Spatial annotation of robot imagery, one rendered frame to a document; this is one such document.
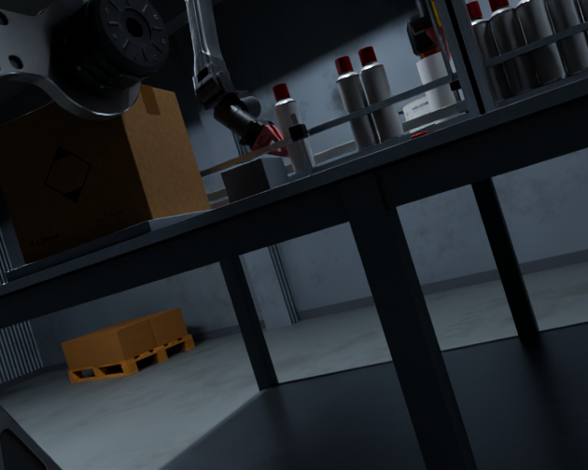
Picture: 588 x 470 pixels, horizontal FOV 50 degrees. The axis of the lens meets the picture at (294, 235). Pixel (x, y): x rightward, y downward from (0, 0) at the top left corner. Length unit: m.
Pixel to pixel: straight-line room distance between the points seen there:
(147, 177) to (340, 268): 4.29
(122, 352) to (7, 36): 4.97
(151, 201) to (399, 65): 3.94
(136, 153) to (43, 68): 0.22
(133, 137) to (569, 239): 3.80
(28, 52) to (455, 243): 4.13
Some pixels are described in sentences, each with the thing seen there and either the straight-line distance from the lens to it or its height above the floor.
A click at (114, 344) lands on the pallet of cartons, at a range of 5.95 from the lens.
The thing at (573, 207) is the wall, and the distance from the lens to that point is 4.62.
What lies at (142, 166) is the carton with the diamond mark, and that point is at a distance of 1.18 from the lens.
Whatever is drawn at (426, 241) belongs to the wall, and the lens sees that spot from 4.98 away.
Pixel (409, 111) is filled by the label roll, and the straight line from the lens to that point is 1.96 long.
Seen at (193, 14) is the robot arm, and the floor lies 1.34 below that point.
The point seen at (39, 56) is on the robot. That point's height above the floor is 1.13.
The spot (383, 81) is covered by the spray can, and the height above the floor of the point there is 1.00.
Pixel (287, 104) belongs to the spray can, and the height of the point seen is 1.03.
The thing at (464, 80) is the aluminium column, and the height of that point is 0.92.
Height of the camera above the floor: 0.75
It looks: level
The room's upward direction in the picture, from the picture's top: 17 degrees counter-clockwise
